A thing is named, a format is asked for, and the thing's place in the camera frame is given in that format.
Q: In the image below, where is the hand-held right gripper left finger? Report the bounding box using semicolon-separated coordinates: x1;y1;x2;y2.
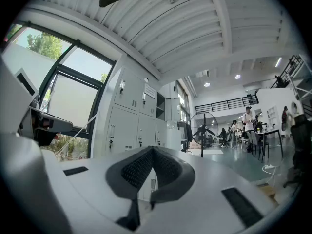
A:
43;146;154;234

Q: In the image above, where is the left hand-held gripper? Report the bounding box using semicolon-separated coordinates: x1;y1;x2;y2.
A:
0;55;73;146

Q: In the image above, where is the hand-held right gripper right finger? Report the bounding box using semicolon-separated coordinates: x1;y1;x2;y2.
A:
141;146;278;234

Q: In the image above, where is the grey metal locker cabinet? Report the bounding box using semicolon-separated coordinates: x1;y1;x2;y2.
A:
104;66;181;156

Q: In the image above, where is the black framed window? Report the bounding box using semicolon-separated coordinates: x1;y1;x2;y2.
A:
0;20;117;160

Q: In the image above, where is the black standing fan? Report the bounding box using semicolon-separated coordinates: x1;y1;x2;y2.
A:
189;111;219;158

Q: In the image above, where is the grey chair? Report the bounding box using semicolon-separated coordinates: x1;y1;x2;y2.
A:
250;130;269;159

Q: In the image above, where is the black-legged table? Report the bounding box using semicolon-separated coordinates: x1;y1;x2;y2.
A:
253;129;284;163

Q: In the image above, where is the black metal railing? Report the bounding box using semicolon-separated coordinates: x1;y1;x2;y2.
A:
194;94;259;115

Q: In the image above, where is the white paper notice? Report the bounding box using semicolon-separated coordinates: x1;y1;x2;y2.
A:
143;83;156;99

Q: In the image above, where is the white shelving unit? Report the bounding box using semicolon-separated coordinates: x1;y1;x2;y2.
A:
267;104;279;127

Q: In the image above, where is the black metal staircase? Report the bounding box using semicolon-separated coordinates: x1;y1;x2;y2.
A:
270;54;307;90

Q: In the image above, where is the white cord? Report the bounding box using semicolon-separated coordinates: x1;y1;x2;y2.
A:
57;111;100;157

